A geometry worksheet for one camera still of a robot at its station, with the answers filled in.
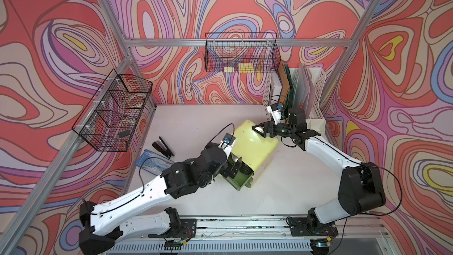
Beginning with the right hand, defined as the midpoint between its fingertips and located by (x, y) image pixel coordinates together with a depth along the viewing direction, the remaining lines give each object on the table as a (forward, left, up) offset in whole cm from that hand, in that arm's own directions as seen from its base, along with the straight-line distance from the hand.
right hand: (257, 130), depth 83 cm
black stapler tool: (0, +49, -16) cm, 51 cm away
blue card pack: (-6, +55, -17) cm, 58 cm away
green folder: (+15, -18, +3) cm, 24 cm away
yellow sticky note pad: (+30, +4, +16) cm, 34 cm away
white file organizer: (+16, -24, +8) cm, 30 cm away
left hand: (-17, +13, +8) cm, 23 cm away
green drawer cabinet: (-10, +3, -1) cm, 10 cm away
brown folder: (+19, -15, +12) cm, 27 cm away
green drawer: (-21, +8, -3) cm, 23 cm away
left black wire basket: (-2, +65, +12) cm, 66 cm away
